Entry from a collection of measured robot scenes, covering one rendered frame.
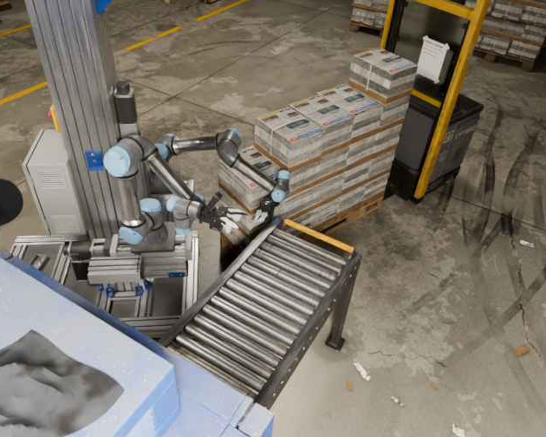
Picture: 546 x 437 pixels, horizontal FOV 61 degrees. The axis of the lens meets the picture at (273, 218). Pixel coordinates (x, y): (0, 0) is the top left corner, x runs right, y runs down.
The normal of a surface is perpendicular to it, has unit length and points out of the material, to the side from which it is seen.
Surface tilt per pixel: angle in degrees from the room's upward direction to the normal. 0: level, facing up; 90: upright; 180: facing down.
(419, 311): 0
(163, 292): 0
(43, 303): 0
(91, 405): 8
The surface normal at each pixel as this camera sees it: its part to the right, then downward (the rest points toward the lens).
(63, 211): 0.11, 0.65
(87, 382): 0.18, -0.79
